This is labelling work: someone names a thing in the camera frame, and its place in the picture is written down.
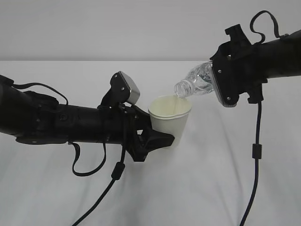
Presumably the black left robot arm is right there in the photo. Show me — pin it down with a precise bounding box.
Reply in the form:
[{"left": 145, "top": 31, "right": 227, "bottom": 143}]
[{"left": 0, "top": 71, "right": 174, "bottom": 162}]

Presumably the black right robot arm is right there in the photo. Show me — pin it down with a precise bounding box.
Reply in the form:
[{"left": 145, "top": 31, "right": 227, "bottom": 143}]
[{"left": 210, "top": 24, "right": 301, "bottom": 107}]

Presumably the black right camera cable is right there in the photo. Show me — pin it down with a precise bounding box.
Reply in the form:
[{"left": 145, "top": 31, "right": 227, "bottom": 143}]
[{"left": 238, "top": 9, "right": 291, "bottom": 226}]

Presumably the clear green-label water bottle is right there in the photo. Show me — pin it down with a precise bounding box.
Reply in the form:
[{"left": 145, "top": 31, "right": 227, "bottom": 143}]
[{"left": 174, "top": 61, "right": 214, "bottom": 98}]

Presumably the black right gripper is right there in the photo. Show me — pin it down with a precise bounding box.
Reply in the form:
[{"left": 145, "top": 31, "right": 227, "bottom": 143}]
[{"left": 210, "top": 24, "right": 267, "bottom": 108}]

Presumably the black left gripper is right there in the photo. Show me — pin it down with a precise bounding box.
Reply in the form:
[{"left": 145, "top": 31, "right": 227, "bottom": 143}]
[{"left": 97, "top": 88, "right": 174, "bottom": 162}]

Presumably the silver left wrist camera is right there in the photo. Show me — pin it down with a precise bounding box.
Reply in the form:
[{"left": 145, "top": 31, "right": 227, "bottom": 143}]
[{"left": 110, "top": 71, "right": 140, "bottom": 105}]

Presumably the white paper cup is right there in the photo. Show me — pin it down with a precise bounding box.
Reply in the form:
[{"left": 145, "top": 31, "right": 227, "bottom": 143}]
[
  {"left": 148, "top": 95, "right": 192, "bottom": 119},
  {"left": 149, "top": 110, "right": 190, "bottom": 149}
]

